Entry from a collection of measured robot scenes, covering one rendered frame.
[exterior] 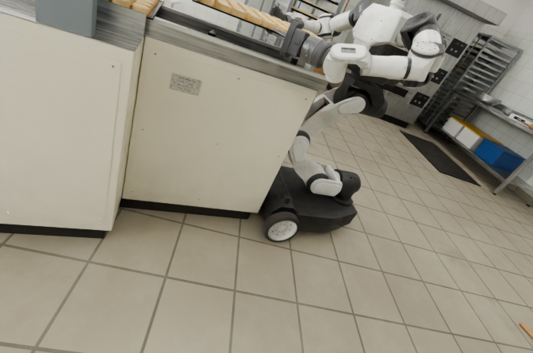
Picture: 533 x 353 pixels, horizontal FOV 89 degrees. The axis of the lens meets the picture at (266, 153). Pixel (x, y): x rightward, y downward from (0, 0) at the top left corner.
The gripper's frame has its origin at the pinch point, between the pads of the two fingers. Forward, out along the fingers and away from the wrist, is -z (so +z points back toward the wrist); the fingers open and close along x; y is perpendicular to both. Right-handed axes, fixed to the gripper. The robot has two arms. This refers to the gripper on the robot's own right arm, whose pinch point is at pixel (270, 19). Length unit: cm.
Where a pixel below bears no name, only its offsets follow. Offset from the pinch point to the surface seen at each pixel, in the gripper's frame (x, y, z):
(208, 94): -30, 10, -43
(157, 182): -78, 2, -51
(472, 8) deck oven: 90, 77, 366
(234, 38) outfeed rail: -12.4, -5.2, -15.8
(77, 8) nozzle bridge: -9, -4, -84
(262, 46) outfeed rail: -11.5, 4.4, -6.1
